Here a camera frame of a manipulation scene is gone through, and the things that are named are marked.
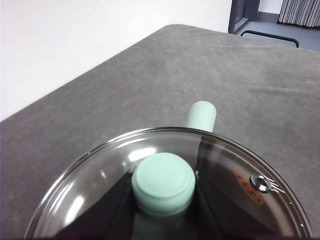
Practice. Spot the dark grey door frame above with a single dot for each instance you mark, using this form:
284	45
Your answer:
236	15

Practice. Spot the mint green steamer pot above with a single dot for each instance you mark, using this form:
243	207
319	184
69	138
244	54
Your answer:
201	115

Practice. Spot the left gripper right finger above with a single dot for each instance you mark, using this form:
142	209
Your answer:
217	217

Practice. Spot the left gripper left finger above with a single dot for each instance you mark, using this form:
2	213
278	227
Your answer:
105	217

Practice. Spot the glass lid with green knob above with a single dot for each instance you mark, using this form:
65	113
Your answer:
162	180

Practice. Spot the grey ribbed radiator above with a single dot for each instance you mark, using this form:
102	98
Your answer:
300	11

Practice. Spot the black metal bar frame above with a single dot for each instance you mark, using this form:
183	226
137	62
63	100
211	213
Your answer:
270	35

